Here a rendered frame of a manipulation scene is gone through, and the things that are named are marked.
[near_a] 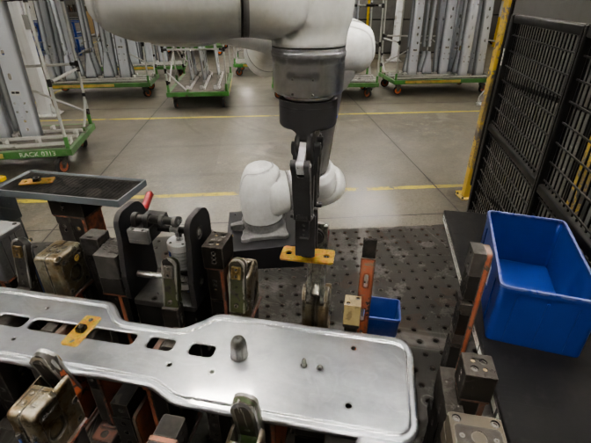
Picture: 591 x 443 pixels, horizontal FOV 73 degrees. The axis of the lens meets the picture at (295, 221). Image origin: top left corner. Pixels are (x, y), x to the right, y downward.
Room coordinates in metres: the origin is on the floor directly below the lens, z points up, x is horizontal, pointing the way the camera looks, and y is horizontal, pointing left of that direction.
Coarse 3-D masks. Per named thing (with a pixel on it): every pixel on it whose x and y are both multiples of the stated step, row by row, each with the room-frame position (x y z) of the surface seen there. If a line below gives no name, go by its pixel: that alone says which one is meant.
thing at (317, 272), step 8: (320, 224) 0.69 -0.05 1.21; (328, 224) 0.68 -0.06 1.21; (320, 232) 0.65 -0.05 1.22; (320, 240) 0.65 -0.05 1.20; (320, 248) 0.68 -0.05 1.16; (312, 264) 0.67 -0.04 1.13; (312, 272) 0.67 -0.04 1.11; (320, 272) 0.67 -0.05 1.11; (312, 280) 0.67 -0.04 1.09; (320, 280) 0.67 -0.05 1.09; (320, 288) 0.65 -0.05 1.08; (320, 296) 0.65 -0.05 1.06
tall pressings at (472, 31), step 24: (456, 0) 8.28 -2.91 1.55; (480, 0) 8.36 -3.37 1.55; (432, 24) 8.23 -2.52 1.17; (456, 24) 8.49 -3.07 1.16; (480, 24) 8.13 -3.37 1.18; (456, 48) 8.30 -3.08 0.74; (480, 48) 8.03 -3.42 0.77; (408, 72) 8.10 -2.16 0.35; (456, 72) 8.03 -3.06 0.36; (480, 72) 8.01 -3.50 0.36
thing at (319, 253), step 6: (288, 246) 0.55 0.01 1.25; (294, 246) 0.55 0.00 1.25; (282, 252) 0.53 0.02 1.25; (294, 252) 0.53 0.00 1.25; (318, 252) 0.53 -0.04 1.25; (324, 252) 0.53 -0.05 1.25; (330, 252) 0.53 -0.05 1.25; (282, 258) 0.51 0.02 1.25; (288, 258) 0.51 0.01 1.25; (294, 258) 0.51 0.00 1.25; (300, 258) 0.51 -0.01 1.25; (306, 258) 0.51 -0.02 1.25; (312, 258) 0.51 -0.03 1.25; (318, 258) 0.51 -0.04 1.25; (324, 258) 0.51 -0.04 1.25; (330, 258) 0.51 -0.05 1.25; (324, 264) 0.50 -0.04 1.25; (330, 264) 0.50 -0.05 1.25
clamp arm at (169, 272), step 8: (168, 264) 0.72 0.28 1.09; (176, 264) 0.72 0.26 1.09; (168, 272) 0.71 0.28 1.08; (176, 272) 0.71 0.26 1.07; (168, 280) 0.71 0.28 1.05; (176, 280) 0.71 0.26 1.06; (168, 288) 0.71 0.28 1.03; (176, 288) 0.71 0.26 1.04; (168, 296) 0.71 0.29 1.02; (176, 296) 0.70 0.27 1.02; (168, 304) 0.70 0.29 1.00; (176, 304) 0.70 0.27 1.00
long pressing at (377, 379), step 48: (0, 288) 0.75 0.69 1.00; (0, 336) 0.60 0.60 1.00; (48, 336) 0.60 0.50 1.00; (144, 336) 0.60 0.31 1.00; (192, 336) 0.60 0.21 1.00; (288, 336) 0.60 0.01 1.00; (336, 336) 0.60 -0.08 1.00; (384, 336) 0.60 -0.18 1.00; (144, 384) 0.49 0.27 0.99; (192, 384) 0.48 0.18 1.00; (240, 384) 0.48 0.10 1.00; (288, 384) 0.48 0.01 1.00; (336, 384) 0.48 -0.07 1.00; (384, 384) 0.48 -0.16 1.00; (336, 432) 0.40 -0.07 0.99; (384, 432) 0.39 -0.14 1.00
